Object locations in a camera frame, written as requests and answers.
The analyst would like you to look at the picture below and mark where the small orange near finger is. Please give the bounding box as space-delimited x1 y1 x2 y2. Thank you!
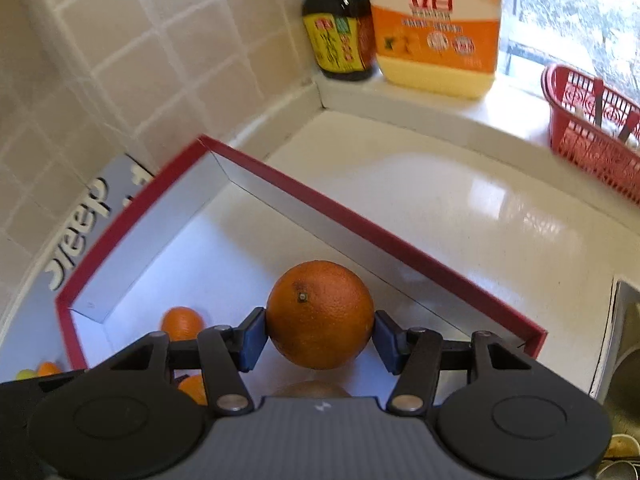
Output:
178 374 208 406

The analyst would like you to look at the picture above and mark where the green apple right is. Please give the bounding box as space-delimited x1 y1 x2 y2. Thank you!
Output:
15 368 38 380

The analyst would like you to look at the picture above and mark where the red white cardboard box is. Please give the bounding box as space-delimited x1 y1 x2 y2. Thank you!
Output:
56 138 547 368

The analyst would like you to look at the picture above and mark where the red plastic basket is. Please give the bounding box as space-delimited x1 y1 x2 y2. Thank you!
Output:
541 64 639 204

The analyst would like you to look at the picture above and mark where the yellow detergent jug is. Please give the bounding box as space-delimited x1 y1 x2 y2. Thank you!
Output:
370 0 502 100

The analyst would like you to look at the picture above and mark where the steel sink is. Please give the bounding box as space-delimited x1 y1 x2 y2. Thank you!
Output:
590 278 639 476

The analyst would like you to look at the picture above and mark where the small orange behind gripper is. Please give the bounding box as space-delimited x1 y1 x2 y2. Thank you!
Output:
160 307 205 341

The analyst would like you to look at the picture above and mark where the dark soy sauce bottle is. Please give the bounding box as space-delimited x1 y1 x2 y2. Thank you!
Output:
302 0 375 81

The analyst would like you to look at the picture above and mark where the light blue printed mat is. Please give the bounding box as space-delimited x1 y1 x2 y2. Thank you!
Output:
1 155 153 382

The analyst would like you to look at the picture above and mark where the large orange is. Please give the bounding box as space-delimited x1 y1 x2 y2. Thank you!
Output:
266 260 374 370

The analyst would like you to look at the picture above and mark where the brown kiwi fruit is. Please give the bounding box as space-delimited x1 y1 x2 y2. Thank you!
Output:
272 380 350 399

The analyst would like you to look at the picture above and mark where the small mandarin orange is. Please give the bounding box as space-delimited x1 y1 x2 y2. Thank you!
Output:
37 361 63 377

